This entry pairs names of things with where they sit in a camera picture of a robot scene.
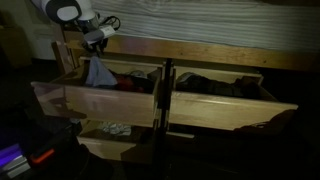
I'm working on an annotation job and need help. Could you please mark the wooden bed frame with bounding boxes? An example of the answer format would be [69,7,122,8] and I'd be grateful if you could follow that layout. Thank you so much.
[49,18,320,76]

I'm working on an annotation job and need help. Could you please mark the black vertical post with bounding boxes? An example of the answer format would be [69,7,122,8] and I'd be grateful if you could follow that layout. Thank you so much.
[159,58,173,180]

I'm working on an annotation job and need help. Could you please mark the light wooden drawer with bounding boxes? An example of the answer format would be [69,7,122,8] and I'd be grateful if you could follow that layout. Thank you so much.
[168,65,299,132]
[76,119,158,165]
[30,57,164,129]

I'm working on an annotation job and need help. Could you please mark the grey folded cloth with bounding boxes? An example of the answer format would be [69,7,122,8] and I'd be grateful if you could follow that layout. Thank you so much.
[125,70,148,81]

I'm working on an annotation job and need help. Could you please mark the red cloth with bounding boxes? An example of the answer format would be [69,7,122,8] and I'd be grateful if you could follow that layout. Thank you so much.
[114,74,146,94]

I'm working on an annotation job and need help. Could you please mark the black camera cable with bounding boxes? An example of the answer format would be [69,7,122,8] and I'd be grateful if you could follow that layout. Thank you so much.
[99,15,122,33]

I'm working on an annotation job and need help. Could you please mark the white patterned cloth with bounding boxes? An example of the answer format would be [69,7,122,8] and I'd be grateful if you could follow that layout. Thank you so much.
[98,122,133,137]

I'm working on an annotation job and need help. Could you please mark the blue cloth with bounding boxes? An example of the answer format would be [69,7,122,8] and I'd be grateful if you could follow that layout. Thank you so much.
[84,55,119,89]

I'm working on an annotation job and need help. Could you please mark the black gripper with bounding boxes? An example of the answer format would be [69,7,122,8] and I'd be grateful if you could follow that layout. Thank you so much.
[81,38,108,59]

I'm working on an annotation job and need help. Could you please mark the dark clothes pile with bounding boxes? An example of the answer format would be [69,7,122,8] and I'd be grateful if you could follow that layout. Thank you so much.
[175,72,263,100]
[109,69,156,95]

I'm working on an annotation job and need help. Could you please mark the purple lit equipment box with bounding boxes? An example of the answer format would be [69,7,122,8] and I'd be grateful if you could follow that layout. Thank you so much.
[0,143,32,180]

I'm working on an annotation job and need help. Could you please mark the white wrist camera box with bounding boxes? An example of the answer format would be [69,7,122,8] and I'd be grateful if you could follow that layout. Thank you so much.
[84,26,117,43]

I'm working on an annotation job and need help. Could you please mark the striped white mattress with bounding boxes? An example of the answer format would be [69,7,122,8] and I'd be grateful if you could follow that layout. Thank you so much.
[89,0,320,54]

